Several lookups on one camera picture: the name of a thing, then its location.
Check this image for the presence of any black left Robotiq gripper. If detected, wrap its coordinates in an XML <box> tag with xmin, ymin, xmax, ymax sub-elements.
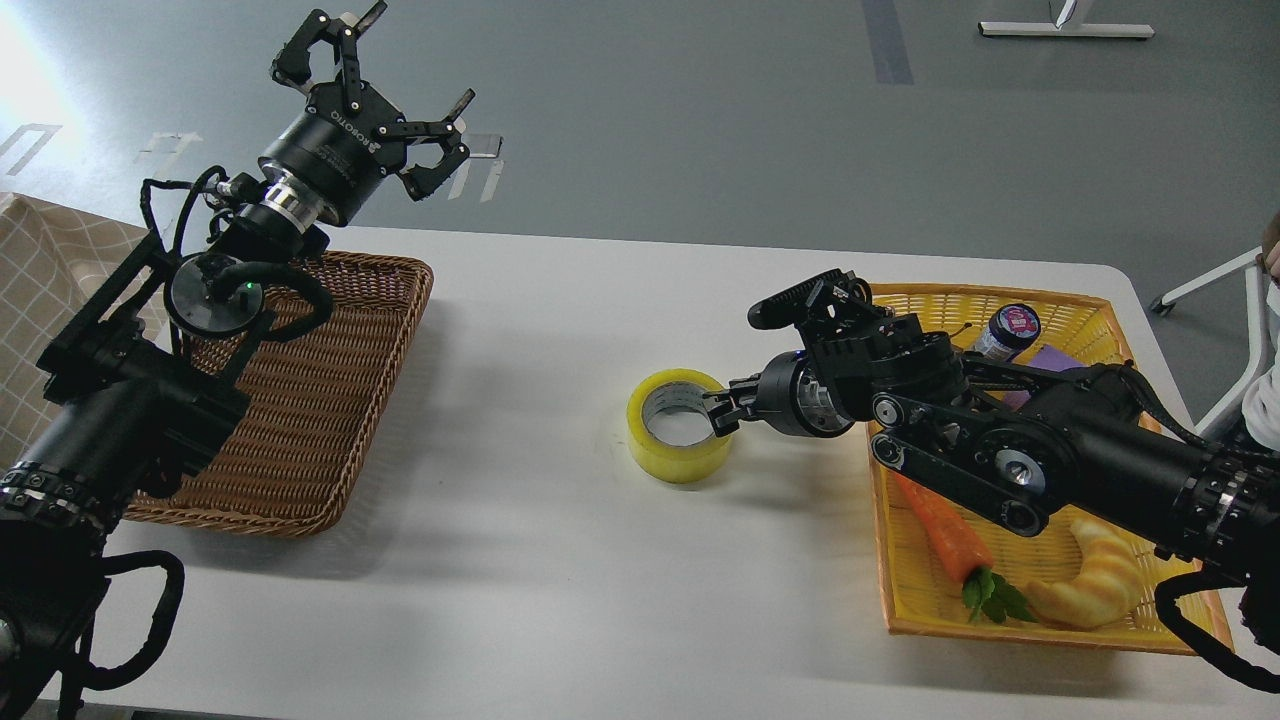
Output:
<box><xmin>259</xmin><ymin>0</ymin><xmax>477</xmax><ymax>228</ymax></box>

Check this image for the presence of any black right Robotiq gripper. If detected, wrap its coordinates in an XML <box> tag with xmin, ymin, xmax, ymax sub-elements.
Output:
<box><xmin>707</xmin><ymin>352</ymin><xmax>823</xmax><ymax>437</ymax></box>

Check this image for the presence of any yellow tape roll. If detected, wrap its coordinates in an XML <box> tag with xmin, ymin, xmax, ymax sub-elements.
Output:
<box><xmin>625</xmin><ymin>368</ymin><xmax>732</xmax><ymax>484</ymax></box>

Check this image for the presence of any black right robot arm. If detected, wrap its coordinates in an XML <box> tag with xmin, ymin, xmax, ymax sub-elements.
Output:
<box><xmin>703</xmin><ymin>269</ymin><xmax>1279</xmax><ymax>693</ymax></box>

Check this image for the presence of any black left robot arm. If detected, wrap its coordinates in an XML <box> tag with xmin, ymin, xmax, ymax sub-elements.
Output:
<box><xmin>3</xmin><ymin>1</ymin><xmax>475</xmax><ymax>719</ymax></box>

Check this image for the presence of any yellow plastic basket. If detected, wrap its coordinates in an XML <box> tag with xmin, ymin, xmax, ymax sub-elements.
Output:
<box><xmin>870</xmin><ymin>283</ymin><xmax>1201</xmax><ymax>655</ymax></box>

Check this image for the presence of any brown wicker basket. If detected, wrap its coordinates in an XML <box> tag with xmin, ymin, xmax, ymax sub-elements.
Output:
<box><xmin>125</xmin><ymin>251</ymin><xmax>434</xmax><ymax>537</ymax></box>

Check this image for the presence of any small dark jar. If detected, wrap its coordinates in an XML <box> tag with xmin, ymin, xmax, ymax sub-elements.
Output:
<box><xmin>969</xmin><ymin>304</ymin><xmax>1042</xmax><ymax>363</ymax></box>

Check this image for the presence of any orange toy carrot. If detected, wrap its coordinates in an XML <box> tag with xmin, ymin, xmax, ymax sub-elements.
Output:
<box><xmin>888</xmin><ymin>470</ymin><xmax>1038</xmax><ymax>624</ymax></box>

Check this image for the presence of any purple foam block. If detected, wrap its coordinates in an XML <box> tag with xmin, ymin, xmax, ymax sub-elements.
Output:
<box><xmin>1001</xmin><ymin>345</ymin><xmax>1084</xmax><ymax>410</ymax></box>

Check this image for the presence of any toy croissant bread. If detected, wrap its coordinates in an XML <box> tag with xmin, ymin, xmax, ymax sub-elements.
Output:
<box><xmin>1023</xmin><ymin>518</ymin><xmax>1143</xmax><ymax>629</ymax></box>

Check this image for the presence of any white stand base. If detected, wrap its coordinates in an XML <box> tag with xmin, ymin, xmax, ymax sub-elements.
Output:
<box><xmin>977</xmin><ymin>1</ymin><xmax>1155</xmax><ymax>41</ymax></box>

